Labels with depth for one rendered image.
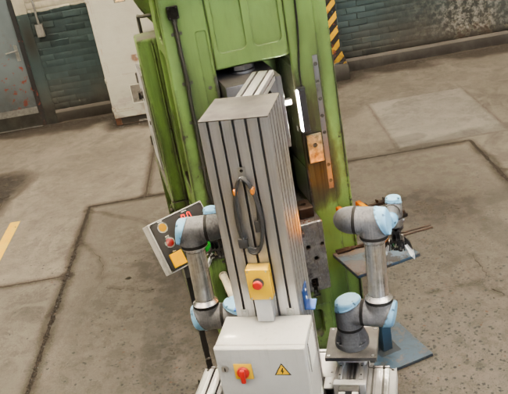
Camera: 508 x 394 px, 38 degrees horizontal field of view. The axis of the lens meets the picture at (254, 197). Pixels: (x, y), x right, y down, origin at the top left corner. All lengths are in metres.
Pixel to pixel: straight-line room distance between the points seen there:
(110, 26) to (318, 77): 5.45
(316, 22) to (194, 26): 0.65
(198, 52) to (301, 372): 1.88
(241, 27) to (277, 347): 1.88
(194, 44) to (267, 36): 0.40
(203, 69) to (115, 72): 5.51
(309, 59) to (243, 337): 1.83
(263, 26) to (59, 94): 6.54
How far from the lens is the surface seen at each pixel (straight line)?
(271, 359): 2.72
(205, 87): 3.97
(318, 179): 4.30
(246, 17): 3.94
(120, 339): 5.22
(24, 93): 10.38
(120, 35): 9.29
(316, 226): 4.19
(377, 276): 3.11
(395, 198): 3.47
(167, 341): 5.06
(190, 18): 3.89
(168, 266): 3.84
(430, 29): 10.30
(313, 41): 4.07
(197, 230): 3.16
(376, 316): 3.18
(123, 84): 9.44
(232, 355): 2.74
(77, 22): 10.00
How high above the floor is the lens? 2.81
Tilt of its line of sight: 24 degrees down
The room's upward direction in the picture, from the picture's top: 10 degrees counter-clockwise
